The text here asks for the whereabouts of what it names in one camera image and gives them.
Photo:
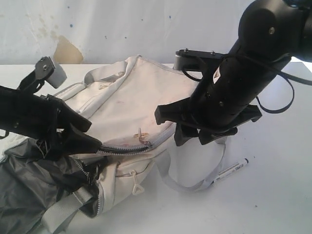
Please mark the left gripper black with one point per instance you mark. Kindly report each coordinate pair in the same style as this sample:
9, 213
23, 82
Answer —
50, 121

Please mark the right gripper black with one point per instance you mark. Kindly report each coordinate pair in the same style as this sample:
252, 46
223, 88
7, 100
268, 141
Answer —
207, 128

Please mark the black capped white marker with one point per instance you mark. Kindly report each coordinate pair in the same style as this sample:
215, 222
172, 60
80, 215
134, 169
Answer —
233, 168

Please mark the white canvas backpack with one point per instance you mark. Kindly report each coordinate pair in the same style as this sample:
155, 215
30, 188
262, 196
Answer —
120, 100

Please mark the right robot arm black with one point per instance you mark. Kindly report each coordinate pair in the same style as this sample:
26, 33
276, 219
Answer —
270, 34

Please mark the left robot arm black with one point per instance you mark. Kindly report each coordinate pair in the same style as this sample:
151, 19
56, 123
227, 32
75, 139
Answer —
7, 97

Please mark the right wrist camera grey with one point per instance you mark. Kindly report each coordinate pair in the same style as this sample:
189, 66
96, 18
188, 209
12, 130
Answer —
196, 61

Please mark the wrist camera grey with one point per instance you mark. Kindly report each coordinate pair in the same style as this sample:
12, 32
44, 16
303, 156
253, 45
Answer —
196, 61
50, 71

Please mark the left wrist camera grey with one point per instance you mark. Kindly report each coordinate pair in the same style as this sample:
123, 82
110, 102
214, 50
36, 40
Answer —
50, 71

